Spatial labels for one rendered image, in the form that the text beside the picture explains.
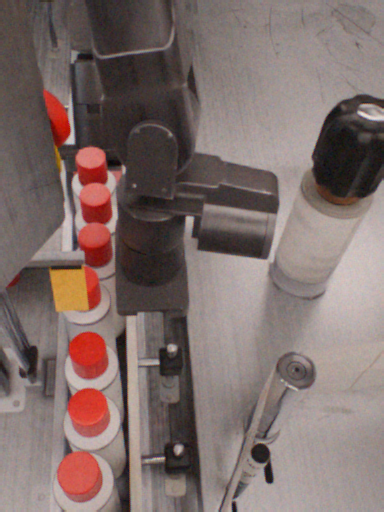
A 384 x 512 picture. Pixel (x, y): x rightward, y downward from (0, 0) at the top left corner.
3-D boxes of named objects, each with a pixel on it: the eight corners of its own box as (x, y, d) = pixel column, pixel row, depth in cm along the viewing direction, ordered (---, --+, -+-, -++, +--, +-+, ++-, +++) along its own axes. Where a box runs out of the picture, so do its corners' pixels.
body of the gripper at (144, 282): (180, 226, 56) (185, 179, 50) (187, 316, 51) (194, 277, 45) (116, 227, 56) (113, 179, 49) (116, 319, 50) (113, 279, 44)
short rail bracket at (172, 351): (180, 392, 73) (186, 358, 63) (158, 393, 73) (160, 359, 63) (179, 369, 75) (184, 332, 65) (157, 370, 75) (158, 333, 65)
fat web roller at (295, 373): (283, 444, 66) (326, 392, 50) (245, 446, 65) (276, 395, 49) (276, 406, 68) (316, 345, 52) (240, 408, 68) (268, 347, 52)
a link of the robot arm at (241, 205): (146, 75, 43) (127, 120, 36) (292, 96, 43) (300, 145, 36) (138, 204, 50) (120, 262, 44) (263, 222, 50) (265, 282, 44)
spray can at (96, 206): (129, 301, 74) (124, 209, 57) (91, 309, 73) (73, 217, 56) (121, 269, 77) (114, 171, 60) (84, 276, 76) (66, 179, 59)
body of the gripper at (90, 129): (137, 164, 70) (135, 104, 68) (55, 166, 69) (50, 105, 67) (136, 156, 76) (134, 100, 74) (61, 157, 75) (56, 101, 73)
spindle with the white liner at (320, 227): (337, 296, 77) (430, 145, 52) (274, 299, 76) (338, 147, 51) (324, 243, 82) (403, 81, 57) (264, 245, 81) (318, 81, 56)
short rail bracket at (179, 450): (187, 483, 67) (194, 461, 57) (135, 487, 67) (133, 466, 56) (185, 456, 69) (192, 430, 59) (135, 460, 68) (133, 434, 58)
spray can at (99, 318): (112, 384, 68) (100, 308, 51) (71, 376, 68) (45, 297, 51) (122, 345, 71) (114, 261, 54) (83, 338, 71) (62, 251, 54)
